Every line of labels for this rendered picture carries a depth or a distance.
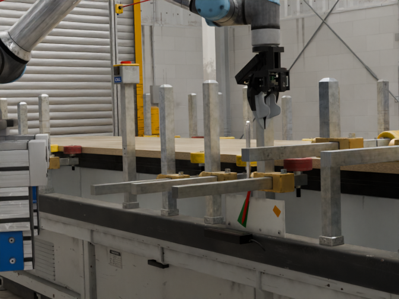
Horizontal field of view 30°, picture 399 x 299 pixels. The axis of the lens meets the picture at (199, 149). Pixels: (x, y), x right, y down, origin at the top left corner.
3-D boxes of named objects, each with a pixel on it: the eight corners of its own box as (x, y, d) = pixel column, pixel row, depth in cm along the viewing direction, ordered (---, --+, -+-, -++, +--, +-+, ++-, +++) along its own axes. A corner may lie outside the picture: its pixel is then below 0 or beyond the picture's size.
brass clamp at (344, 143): (348, 159, 178) (347, 138, 177) (308, 157, 189) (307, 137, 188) (366, 158, 181) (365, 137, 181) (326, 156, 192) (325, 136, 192)
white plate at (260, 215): (284, 238, 199) (282, 200, 198) (224, 227, 220) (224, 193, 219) (285, 238, 199) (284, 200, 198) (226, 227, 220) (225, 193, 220)
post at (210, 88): (213, 238, 227) (208, 79, 224) (206, 236, 229) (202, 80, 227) (222, 236, 229) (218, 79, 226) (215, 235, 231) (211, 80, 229)
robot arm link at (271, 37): (244, 31, 193) (269, 32, 198) (245, 48, 194) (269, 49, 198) (263, 28, 187) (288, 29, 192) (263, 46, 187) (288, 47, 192)
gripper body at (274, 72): (268, 93, 187) (266, 44, 186) (246, 94, 194) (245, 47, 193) (290, 92, 191) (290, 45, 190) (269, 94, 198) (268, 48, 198)
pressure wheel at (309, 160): (297, 199, 204) (297, 157, 203) (278, 197, 210) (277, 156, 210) (319, 196, 208) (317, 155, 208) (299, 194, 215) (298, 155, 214)
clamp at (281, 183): (281, 193, 199) (280, 174, 199) (249, 189, 210) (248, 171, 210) (296, 191, 202) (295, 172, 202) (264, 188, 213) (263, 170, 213)
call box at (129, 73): (123, 85, 263) (122, 63, 263) (113, 86, 269) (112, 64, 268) (139, 85, 267) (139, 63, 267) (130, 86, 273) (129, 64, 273)
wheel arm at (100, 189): (95, 198, 227) (95, 184, 226) (90, 197, 229) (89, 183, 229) (211, 186, 252) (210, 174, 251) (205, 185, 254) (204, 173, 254)
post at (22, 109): (24, 204, 349) (19, 101, 347) (21, 203, 352) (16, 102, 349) (31, 203, 351) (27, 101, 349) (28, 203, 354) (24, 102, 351)
